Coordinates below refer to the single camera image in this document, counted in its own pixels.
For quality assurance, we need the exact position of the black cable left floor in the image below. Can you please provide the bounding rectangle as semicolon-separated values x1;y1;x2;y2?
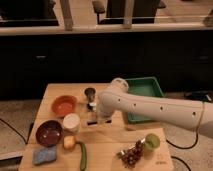
0;118;28;145

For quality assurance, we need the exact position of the blue device on floor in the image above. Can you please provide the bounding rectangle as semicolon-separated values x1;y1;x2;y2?
184;92;212;102

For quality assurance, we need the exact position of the green apple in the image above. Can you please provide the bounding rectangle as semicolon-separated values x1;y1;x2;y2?
144;133;160;151

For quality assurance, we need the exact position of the yellow onion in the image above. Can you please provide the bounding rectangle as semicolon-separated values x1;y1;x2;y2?
63;136;76;150

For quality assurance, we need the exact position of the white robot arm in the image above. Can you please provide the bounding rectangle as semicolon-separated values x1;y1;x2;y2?
97;78;213;137

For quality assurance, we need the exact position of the dark maroon bowl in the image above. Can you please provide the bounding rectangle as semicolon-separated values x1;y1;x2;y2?
35;120;62;147

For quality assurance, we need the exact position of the white lidded jar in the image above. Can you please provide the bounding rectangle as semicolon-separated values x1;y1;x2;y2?
62;114;80;133

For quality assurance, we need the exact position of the white handled utensil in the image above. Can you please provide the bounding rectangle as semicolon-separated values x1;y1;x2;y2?
87;102;97;111

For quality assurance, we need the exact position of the black floor cable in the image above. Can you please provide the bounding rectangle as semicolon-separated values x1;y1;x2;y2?
165;132;200;171

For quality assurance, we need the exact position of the orange-red bowl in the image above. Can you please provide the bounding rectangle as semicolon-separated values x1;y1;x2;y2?
51;95;77;117

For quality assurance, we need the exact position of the blue sponge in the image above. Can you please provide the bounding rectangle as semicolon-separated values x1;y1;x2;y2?
32;146;57;165

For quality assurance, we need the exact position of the green chili pepper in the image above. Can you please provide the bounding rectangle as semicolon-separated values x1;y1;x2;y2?
77;141;87;171

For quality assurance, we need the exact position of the green plastic tray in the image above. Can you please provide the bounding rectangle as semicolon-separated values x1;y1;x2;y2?
127;77;164;124

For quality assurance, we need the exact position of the dark metal cup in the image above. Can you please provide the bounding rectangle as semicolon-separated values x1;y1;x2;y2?
84;87;96;102

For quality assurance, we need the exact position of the black office chair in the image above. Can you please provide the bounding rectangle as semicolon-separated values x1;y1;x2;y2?
92;0;166;25

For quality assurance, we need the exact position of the bunch of dark grapes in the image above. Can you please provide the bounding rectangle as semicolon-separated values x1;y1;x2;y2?
117;141;143;168

